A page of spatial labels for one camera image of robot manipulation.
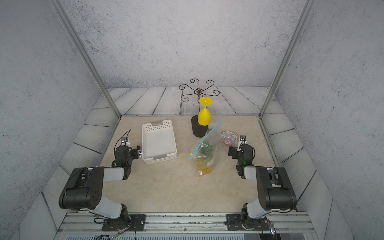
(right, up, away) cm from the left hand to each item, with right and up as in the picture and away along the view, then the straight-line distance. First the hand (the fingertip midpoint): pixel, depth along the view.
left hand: (133, 146), depth 94 cm
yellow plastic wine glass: (+44, +19, -4) cm, 48 cm away
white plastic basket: (+13, +1, +10) cm, 17 cm away
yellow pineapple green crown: (+44, -6, -19) cm, 48 cm away
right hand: (+67, +1, -1) cm, 67 cm away
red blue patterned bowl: (+62, +4, +10) cm, 63 cm away
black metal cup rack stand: (+41, +9, +16) cm, 45 cm away
